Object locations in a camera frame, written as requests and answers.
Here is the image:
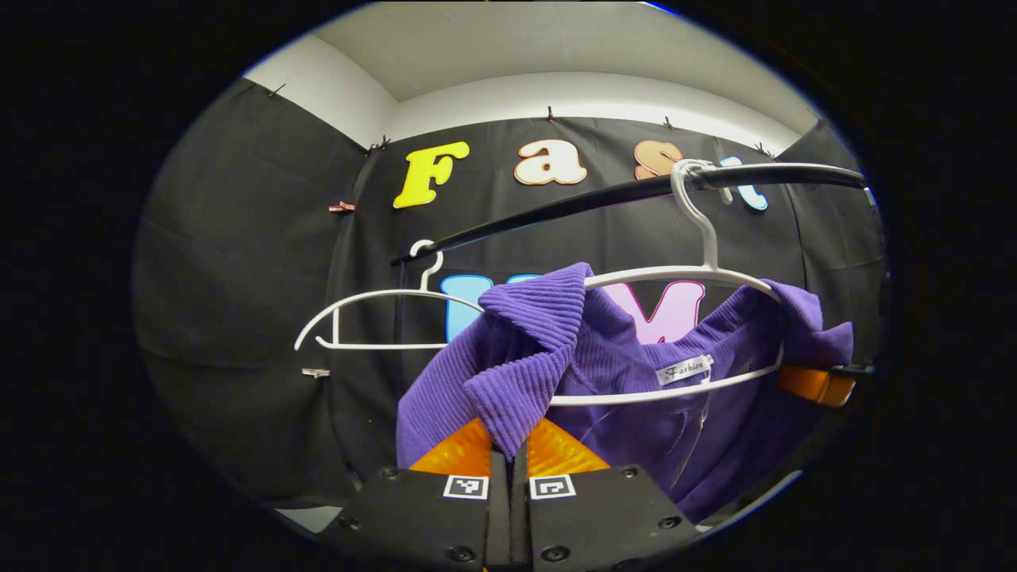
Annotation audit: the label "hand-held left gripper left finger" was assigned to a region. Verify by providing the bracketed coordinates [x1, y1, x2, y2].
[326, 417, 511, 571]

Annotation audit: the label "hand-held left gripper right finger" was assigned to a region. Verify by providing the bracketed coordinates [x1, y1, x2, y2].
[510, 417, 702, 571]

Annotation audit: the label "purple corduroy shirt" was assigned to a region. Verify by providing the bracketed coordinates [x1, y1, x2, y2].
[395, 262, 855, 525]

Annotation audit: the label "white clothes hanger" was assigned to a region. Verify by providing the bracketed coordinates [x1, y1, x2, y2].
[294, 239, 487, 352]
[548, 158, 787, 408]

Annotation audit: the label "black clothes rack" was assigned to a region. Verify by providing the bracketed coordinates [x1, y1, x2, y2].
[389, 163, 867, 267]

